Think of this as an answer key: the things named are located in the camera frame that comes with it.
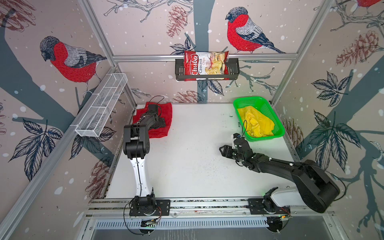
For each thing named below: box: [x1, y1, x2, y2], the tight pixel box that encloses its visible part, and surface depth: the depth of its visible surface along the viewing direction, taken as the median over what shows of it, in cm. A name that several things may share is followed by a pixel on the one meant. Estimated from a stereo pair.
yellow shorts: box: [237, 105, 275, 137], surface depth 103 cm
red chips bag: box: [183, 50, 230, 82], surface depth 90 cm
